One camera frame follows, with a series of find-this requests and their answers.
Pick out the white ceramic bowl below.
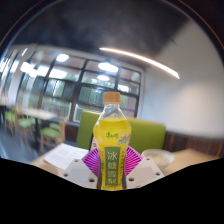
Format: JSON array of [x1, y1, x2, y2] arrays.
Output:
[[141, 148, 175, 171]]

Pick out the wooden chairs green seats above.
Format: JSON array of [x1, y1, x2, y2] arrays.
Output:
[[3, 108, 69, 153]]

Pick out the long curved ceiling light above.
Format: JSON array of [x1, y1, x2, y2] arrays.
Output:
[[99, 47, 181, 80]]

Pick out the light wooden dining table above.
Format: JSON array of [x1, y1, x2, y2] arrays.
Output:
[[13, 107, 58, 141]]

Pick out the white paper sheet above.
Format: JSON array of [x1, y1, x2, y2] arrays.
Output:
[[43, 143, 89, 171]]

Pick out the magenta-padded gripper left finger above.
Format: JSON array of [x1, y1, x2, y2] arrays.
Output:
[[62, 146, 102, 190]]

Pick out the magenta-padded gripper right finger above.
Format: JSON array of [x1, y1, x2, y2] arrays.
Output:
[[123, 145, 166, 190]]

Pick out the yellow drink bottle orange cap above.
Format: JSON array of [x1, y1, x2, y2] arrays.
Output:
[[92, 91, 132, 191]]

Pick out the green upholstered bench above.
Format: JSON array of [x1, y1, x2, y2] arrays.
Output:
[[76, 109, 167, 155]]

